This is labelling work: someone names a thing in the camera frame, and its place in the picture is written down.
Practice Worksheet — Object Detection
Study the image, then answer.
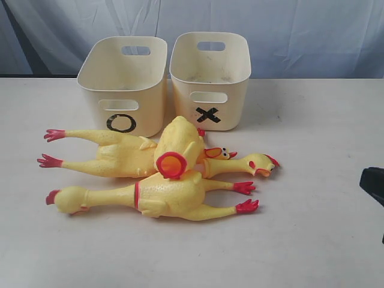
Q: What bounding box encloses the whole yellow rubber chicken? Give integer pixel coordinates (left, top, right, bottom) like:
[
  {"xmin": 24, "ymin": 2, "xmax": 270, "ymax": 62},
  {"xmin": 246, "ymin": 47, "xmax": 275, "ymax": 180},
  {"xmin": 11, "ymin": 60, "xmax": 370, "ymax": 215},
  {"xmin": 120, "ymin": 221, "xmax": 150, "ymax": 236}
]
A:
[
  {"xmin": 46, "ymin": 170, "xmax": 259, "ymax": 221},
  {"xmin": 37, "ymin": 130, "xmax": 236, "ymax": 178}
]

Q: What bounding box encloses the headless yellow chicken body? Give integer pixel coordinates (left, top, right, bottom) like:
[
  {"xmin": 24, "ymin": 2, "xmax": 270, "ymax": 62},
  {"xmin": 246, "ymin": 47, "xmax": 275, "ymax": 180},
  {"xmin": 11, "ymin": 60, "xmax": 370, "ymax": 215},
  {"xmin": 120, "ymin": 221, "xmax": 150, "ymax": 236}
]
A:
[{"xmin": 154, "ymin": 116, "xmax": 204, "ymax": 179}]

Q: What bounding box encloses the cream bin marked X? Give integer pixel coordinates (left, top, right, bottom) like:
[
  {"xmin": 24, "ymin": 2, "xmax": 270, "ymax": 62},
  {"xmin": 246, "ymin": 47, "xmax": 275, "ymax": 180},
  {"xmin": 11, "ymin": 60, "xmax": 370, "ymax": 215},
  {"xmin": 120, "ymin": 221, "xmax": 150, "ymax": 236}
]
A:
[{"xmin": 169, "ymin": 32, "xmax": 251, "ymax": 131}]

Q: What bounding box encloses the whole yellow rubber chicken front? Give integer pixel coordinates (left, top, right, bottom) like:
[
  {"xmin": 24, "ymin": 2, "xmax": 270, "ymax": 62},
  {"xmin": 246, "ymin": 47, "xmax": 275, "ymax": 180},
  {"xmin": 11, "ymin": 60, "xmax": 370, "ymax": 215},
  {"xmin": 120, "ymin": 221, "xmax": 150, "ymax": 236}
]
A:
[{"xmin": 46, "ymin": 170, "xmax": 259, "ymax": 221}]

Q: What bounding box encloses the cream bin marked O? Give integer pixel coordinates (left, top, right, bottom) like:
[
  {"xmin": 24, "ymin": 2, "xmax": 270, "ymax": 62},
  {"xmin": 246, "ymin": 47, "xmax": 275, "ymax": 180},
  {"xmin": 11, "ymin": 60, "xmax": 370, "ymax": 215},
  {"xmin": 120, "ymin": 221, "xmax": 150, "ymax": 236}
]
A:
[{"xmin": 77, "ymin": 36, "xmax": 168, "ymax": 137}]

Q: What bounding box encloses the severed yellow chicken head neck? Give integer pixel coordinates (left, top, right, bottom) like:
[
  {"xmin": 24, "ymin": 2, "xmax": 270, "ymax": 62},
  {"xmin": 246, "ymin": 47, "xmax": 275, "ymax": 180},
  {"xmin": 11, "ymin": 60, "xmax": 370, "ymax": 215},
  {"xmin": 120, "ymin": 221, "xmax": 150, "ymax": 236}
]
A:
[{"xmin": 198, "ymin": 154, "xmax": 280, "ymax": 178}]

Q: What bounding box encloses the whole yellow rubber chicken rear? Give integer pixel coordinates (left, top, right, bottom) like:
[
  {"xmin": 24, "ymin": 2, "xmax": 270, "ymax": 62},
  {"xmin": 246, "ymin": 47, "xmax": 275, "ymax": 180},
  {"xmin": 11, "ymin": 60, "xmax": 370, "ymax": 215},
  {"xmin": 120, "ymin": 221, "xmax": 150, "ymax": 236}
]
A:
[{"xmin": 37, "ymin": 130, "xmax": 236, "ymax": 178}]

